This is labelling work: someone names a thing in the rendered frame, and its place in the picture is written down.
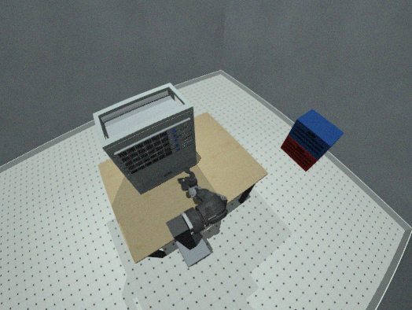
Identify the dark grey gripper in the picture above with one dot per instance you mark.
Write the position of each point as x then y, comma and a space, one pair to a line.
189, 181

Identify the grey server rack frame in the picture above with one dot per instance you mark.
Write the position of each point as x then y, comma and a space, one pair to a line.
148, 132

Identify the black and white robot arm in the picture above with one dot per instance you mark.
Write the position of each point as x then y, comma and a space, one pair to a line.
211, 210

